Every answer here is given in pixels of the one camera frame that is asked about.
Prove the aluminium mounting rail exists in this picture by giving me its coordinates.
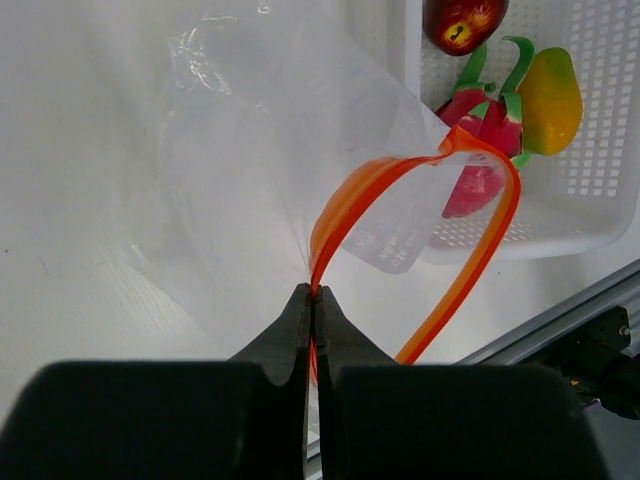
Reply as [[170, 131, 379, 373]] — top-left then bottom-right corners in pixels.
[[458, 261, 639, 365]]

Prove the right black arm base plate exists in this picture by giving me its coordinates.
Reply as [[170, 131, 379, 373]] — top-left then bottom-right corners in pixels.
[[541, 306, 639, 421]]

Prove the dark red apple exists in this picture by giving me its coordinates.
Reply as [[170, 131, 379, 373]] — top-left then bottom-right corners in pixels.
[[422, 0, 509, 56]]

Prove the yellow green mango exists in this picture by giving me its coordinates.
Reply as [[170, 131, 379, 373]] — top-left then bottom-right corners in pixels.
[[517, 47, 583, 155]]

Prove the clear zip bag orange zipper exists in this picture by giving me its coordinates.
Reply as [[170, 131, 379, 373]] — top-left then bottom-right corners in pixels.
[[82, 1, 521, 364]]

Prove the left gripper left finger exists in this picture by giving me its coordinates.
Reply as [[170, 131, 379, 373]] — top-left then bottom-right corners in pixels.
[[1, 284, 313, 479]]

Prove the pink dragon fruit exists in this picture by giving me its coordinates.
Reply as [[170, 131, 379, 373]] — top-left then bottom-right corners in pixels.
[[436, 36, 535, 219]]

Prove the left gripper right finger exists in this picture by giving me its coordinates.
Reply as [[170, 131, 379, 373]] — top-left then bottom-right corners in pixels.
[[313, 287, 609, 479]]

